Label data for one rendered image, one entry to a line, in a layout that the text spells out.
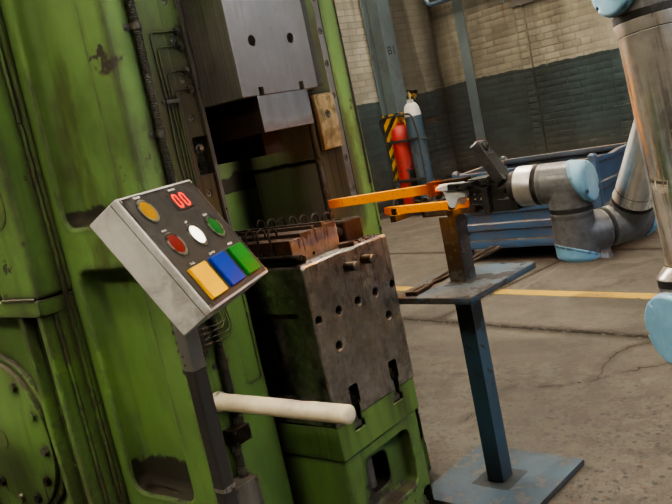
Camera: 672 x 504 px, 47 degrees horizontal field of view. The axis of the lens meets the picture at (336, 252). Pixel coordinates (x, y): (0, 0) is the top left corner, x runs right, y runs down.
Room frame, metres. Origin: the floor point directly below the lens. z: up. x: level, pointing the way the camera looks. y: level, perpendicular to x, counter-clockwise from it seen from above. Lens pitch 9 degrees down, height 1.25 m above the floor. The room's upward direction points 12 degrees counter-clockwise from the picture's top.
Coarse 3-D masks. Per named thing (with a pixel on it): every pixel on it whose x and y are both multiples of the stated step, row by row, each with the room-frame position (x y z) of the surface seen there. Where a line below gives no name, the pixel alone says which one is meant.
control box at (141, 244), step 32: (160, 192) 1.64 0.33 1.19; (192, 192) 1.76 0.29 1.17; (96, 224) 1.49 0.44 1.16; (128, 224) 1.47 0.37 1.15; (160, 224) 1.54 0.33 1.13; (192, 224) 1.64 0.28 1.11; (224, 224) 1.76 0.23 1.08; (128, 256) 1.48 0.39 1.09; (160, 256) 1.46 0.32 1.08; (192, 256) 1.54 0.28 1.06; (160, 288) 1.46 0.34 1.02; (192, 288) 1.45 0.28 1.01; (192, 320) 1.45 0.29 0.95
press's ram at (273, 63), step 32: (192, 0) 2.08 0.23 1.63; (224, 0) 2.02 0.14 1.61; (256, 0) 2.10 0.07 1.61; (288, 0) 2.20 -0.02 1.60; (192, 32) 2.09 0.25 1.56; (224, 32) 2.02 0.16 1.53; (256, 32) 2.08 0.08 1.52; (288, 32) 2.18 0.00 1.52; (224, 64) 2.03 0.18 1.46; (256, 64) 2.06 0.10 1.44; (288, 64) 2.16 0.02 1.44; (224, 96) 2.05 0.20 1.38
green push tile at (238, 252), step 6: (234, 246) 1.70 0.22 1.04; (240, 246) 1.72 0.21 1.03; (228, 252) 1.67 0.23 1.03; (234, 252) 1.68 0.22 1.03; (240, 252) 1.70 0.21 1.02; (246, 252) 1.72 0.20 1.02; (234, 258) 1.67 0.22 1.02; (240, 258) 1.68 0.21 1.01; (246, 258) 1.70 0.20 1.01; (252, 258) 1.73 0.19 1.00; (240, 264) 1.67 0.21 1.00; (246, 264) 1.68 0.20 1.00; (252, 264) 1.70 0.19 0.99; (258, 264) 1.73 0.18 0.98; (246, 270) 1.66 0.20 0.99; (252, 270) 1.68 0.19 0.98
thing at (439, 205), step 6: (468, 198) 2.22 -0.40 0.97; (408, 204) 2.38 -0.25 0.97; (414, 204) 2.35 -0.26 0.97; (420, 204) 2.32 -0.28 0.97; (426, 204) 2.30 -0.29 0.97; (432, 204) 2.29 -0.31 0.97; (438, 204) 2.27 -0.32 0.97; (444, 204) 2.25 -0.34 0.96; (468, 204) 2.19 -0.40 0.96; (384, 210) 2.42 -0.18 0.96; (390, 210) 2.40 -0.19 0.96; (402, 210) 2.37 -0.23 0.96; (408, 210) 2.35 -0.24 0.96; (414, 210) 2.34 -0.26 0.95; (420, 210) 2.32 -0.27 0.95; (426, 210) 2.30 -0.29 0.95; (432, 210) 2.29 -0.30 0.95
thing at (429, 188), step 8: (432, 184) 1.87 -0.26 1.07; (376, 192) 2.00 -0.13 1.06; (384, 192) 1.96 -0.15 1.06; (392, 192) 1.95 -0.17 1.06; (400, 192) 1.93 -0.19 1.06; (408, 192) 1.92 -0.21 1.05; (416, 192) 1.90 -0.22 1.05; (424, 192) 1.89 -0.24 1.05; (432, 192) 1.86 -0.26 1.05; (440, 192) 1.86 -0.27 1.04; (336, 200) 2.07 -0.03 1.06; (344, 200) 2.05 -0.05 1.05; (352, 200) 2.03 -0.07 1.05; (360, 200) 2.02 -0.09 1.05; (368, 200) 2.00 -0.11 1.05; (376, 200) 1.98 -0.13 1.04; (384, 200) 1.97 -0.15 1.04
